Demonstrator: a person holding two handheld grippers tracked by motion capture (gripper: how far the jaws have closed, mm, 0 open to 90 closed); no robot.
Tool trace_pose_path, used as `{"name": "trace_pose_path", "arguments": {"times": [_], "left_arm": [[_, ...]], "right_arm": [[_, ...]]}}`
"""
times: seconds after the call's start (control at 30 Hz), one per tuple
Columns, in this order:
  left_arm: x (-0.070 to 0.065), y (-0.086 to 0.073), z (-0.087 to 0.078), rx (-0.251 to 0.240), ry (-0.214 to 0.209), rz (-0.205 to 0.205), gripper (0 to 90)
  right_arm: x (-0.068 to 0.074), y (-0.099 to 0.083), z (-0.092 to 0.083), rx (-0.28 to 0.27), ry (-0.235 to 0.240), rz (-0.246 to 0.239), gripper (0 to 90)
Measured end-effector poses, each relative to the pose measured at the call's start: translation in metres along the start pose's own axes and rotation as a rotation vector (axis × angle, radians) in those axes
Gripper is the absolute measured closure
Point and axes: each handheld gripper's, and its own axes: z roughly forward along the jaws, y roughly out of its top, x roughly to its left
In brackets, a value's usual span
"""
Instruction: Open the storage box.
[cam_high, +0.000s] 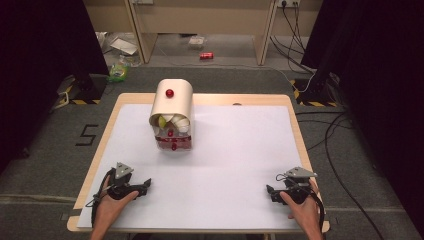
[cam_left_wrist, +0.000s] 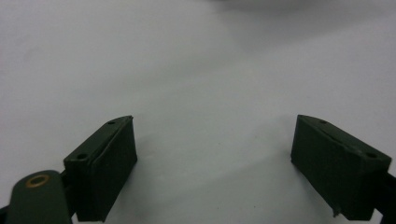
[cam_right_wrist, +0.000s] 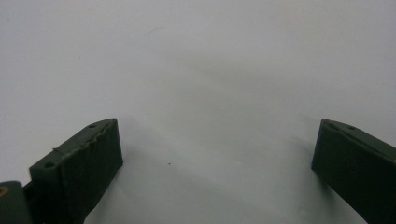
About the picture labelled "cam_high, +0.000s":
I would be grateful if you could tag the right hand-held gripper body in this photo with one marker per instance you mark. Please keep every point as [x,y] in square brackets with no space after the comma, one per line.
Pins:
[298,186]

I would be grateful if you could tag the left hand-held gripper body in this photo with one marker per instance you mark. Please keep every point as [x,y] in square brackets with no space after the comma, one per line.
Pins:
[116,186]

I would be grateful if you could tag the cream roll-top bread box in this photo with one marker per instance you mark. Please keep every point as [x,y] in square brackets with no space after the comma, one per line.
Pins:
[173,103]

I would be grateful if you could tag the person's left hand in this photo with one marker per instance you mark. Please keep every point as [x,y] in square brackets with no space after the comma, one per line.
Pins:
[110,210]

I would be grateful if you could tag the person's right hand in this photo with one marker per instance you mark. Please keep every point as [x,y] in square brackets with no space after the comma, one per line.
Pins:
[306,213]

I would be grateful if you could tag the white paper sheet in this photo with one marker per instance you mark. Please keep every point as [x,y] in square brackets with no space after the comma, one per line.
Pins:
[216,173]

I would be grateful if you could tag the black stand base hazard tape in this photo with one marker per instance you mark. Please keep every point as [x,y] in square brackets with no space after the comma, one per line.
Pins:
[87,90]
[315,93]

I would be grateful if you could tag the green snack bag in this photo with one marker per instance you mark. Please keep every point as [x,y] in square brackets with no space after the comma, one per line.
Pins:
[118,71]

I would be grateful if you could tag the black curtain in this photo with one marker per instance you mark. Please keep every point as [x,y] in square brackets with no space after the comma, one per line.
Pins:
[383,83]
[40,66]

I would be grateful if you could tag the red drink can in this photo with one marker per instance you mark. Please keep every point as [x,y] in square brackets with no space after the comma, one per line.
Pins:
[206,55]

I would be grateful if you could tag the clear plastic container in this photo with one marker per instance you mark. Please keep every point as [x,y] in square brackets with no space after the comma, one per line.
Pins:
[196,42]

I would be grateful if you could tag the beige desk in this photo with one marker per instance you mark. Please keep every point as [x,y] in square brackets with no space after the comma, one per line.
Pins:
[200,20]

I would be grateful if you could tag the white wall socket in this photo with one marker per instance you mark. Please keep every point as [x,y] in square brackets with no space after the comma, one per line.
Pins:
[288,3]

